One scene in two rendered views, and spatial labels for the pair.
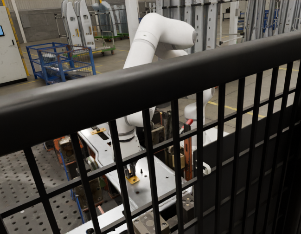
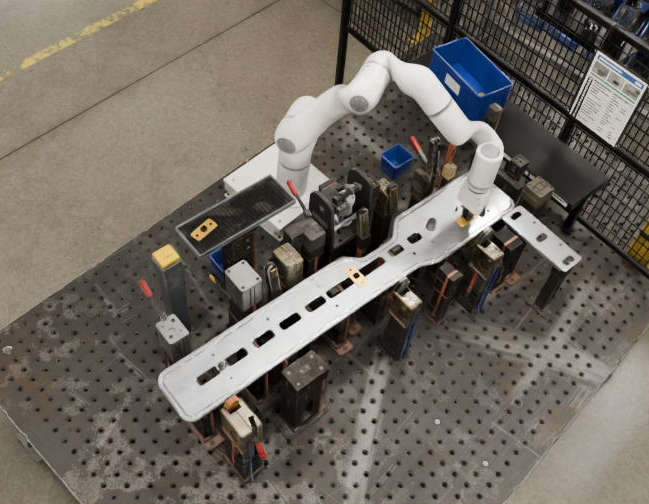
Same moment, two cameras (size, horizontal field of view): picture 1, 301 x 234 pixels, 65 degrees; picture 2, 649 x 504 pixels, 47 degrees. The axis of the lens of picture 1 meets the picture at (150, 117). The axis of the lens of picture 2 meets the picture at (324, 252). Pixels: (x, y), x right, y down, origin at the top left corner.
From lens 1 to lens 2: 265 cm
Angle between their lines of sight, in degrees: 78
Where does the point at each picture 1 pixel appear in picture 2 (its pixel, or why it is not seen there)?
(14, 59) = not seen: outside the picture
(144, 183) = not seen: hidden behind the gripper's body
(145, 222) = (540, 189)
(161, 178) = not seen: hidden behind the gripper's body
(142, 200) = (497, 206)
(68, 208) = (423, 356)
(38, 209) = (430, 399)
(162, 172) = (453, 191)
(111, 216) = (520, 226)
